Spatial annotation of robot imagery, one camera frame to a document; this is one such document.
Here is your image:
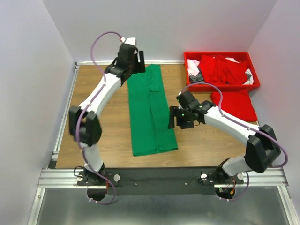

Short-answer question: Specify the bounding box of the red t shirt in bin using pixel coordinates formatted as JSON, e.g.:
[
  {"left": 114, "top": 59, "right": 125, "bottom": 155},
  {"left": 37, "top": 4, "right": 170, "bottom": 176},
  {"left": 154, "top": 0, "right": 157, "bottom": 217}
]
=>
[{"left": 199, "top": 55, "right": 248, "bottom": 85}]

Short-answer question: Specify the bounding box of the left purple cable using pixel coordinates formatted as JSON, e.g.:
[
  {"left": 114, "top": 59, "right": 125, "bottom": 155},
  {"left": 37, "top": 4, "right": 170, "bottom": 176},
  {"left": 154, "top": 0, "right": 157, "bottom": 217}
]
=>
[{"left": 76, "top": 31, "right": 126, "bottom": 205}]

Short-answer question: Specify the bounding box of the green t shirt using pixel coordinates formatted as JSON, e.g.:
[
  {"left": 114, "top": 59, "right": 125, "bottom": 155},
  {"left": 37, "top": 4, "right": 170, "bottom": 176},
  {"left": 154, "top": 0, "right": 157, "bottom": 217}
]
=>
[{"left": 127, "top": 64, "right": 178, "bottom": 156}]

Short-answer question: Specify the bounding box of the grey t shirt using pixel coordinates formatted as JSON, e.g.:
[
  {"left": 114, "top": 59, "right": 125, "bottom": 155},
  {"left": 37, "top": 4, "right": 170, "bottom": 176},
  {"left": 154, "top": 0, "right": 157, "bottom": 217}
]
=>
[{"left": 189, "top": 72, "right": 206, "bottom": 83}]

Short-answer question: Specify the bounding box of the white pink t shirt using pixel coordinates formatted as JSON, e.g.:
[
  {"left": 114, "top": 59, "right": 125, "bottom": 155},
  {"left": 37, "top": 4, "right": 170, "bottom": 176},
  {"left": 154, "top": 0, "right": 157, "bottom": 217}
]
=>
[{"left": 187, "top": 59, "right": 200, "bottom": 75}]

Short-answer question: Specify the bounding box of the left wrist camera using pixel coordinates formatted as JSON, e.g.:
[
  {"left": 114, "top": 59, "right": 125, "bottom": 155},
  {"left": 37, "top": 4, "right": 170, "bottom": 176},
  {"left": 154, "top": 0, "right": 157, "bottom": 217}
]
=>
[{"left": 120, "top": 36, "right": 136, "bottom": 46}]

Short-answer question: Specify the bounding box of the red plastic bin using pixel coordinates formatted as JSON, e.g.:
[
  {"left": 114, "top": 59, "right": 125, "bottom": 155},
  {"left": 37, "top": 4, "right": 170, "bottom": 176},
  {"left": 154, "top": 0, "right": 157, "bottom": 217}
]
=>
[{"left": 183, "top": 51, "right": 260, "bottom": 91}]

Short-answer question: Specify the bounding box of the folded red t shirt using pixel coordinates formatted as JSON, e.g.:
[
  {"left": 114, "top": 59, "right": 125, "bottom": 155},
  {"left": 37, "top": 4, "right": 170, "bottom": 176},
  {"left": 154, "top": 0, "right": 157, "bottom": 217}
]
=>
[{"left": 221, "top": 89, "right": 257, "bottom": 122}]

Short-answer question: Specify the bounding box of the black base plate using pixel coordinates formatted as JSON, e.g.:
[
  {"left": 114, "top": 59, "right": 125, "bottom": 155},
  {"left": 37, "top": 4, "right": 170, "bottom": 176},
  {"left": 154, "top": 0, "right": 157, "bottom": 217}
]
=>
[{"left": 73, "top": 166, "right": 244, "bottom": 197}]

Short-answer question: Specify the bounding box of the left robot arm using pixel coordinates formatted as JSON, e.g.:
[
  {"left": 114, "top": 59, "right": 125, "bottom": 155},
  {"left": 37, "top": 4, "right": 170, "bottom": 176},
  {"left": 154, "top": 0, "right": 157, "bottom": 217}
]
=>
[{"left": 68, "top": 43, "right": 145, "bottom": 185}]

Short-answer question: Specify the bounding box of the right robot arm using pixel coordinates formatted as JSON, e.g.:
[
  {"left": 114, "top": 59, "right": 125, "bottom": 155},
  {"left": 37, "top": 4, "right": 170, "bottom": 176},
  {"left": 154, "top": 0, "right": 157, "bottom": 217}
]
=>
[{"left": 168, "top": 90, "right": 281, "bottom": 184}]

